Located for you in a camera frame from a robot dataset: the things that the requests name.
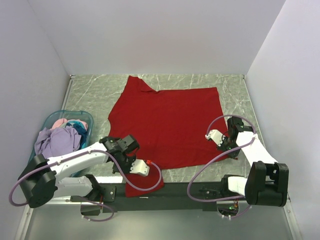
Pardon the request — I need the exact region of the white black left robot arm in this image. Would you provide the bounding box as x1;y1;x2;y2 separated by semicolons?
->
19;135;149;208

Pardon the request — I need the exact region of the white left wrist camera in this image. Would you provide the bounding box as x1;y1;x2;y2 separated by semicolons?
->
129;159;150;177

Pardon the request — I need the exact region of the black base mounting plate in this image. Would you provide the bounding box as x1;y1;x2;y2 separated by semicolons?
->
69;181;247;216

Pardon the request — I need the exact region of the aluminium frame rail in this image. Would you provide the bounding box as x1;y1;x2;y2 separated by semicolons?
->
26;182;291;206

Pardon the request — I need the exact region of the teal t-shirt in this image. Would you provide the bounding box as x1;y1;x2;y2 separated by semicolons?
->
66;120;88;149

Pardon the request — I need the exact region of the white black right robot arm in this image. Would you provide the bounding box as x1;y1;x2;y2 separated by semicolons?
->
208;116;289;207

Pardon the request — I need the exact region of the teal plastic laundry basket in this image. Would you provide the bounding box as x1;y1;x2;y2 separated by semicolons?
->
29;110;94;160

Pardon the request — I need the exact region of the pink t-shirt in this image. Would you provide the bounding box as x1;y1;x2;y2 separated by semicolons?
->
51;118;68;130

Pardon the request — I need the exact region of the red t-shirt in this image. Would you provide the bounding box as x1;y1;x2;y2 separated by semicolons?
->
108;76;227;197

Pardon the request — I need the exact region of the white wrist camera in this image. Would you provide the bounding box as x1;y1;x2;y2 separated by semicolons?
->
129;159;150;177
205;129;223;147

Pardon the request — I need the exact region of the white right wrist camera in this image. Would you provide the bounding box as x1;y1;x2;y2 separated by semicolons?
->
205;129;223;147

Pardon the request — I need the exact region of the lavender t-shirt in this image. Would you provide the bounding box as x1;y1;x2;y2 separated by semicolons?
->
34;126;82;158

